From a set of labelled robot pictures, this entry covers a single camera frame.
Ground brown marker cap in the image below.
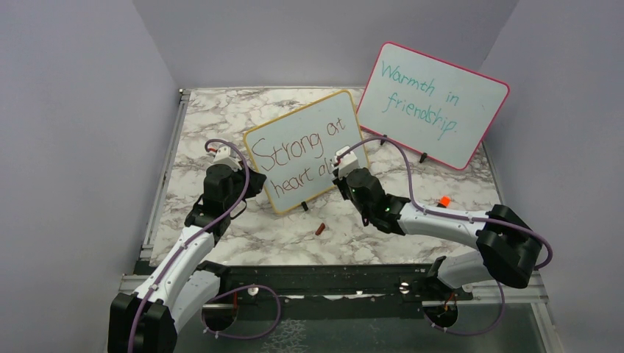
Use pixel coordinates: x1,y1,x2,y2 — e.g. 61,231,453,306
315,223,326,235

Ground yellow framed whiteboard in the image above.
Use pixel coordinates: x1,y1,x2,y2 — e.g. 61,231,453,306
244,90,363,214

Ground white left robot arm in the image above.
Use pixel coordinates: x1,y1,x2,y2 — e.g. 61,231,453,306
107,163,266,352

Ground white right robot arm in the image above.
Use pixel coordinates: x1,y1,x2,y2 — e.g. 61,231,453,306
332,168,542,299

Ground pink framed whiteboard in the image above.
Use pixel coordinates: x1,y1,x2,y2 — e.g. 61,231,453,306
357,42,510,170

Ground black orange highlighter marker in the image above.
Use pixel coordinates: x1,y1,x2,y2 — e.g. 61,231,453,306
439,196,451,207

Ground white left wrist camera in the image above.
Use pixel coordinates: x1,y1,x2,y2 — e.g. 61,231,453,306
213,145,243,171

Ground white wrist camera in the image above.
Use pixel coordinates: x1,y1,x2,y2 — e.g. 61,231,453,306
331,146,360,179
213,145,243,171

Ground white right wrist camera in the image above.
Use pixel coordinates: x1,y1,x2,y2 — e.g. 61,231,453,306
331,146,360,179

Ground aluminium table frame rail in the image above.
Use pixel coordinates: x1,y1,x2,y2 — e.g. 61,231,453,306
121,88,191,284

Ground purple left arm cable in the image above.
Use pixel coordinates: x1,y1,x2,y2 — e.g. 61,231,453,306
127,138,283,353

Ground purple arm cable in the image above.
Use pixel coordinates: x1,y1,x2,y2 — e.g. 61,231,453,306
336,136,554,338
127,138,283,353

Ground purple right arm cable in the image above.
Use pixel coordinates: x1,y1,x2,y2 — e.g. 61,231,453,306
336,136,554,338

